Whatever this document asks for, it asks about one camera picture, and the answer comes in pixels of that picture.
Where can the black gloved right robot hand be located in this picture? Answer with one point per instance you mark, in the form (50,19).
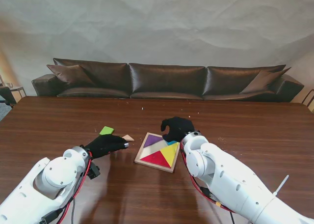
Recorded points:
(179,129)

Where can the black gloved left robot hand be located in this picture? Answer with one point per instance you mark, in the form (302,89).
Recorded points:
(105,145)

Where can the green square piece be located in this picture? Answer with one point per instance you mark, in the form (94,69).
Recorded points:
(107,130)

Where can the small blue triangle piece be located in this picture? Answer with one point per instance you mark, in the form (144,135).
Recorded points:
(171,143)

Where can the large yellow triangle piece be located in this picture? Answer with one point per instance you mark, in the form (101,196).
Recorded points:
(170,151)

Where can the small beige triangle piece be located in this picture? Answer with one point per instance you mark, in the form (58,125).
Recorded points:
(129,137)

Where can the purple triangle piece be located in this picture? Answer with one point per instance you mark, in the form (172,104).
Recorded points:
(150,140)

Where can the square wooden tangram tray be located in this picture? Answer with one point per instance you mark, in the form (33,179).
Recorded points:
(152,151)

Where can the large red triangle piece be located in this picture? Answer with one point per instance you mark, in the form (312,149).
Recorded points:
(154,159)

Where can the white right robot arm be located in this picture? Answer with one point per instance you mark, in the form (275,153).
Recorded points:
(233,179)

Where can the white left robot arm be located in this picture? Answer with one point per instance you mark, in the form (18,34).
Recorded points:
(41,187)

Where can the brown leather sofa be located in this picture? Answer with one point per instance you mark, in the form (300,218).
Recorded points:
(166,81)

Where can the brown sofa cushion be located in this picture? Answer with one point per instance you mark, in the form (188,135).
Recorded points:
(71,75)
(263,82)

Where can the side table with metal legs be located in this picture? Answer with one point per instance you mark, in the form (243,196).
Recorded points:
(14,91)

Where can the white zip tie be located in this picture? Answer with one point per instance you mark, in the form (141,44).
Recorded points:
(279,186)

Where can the dark metal chair frame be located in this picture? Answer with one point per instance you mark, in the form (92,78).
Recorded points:
(307,100)

